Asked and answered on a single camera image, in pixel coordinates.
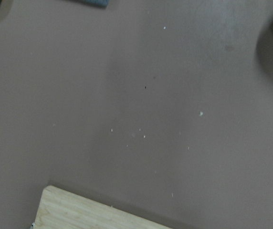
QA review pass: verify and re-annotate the grey folded cloth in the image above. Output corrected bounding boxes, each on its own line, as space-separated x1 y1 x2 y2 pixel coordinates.
74 0 109 8

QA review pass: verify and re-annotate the bamboo cutting board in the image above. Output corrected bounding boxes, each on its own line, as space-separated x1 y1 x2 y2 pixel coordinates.
31 186 167 229

